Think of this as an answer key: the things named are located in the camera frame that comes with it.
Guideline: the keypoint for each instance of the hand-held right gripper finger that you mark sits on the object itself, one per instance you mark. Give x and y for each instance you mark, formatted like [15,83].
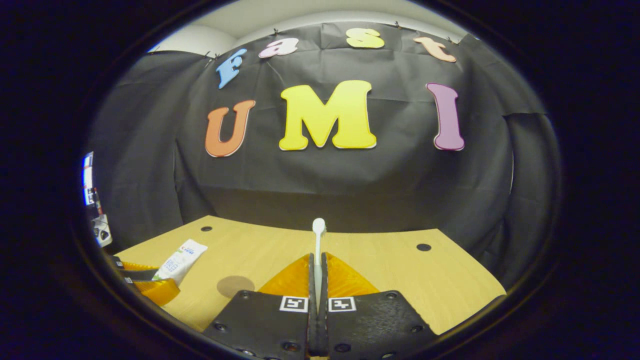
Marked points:
[324,330]
[312,330]

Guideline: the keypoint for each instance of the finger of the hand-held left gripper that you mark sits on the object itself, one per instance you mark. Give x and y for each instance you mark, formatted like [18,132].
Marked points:
[160,291]
[137,266]

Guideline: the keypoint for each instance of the white toothpaste tube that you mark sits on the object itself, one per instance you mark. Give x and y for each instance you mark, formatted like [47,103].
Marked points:
[180,262]

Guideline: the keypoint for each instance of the round brown coaster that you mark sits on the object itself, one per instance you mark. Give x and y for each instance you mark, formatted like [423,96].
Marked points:
[234,286]

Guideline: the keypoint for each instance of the pale green toothbrush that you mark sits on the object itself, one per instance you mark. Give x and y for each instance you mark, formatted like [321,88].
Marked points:
[318,240]

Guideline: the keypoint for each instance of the small white box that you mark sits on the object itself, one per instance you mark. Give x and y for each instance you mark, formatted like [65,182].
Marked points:
[102,230]

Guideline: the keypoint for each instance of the bright blue white panel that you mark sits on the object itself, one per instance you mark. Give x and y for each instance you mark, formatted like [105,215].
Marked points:
[88,180]

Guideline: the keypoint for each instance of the black backdrop cloth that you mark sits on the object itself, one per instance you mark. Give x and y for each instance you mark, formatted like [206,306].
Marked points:
[350,185]

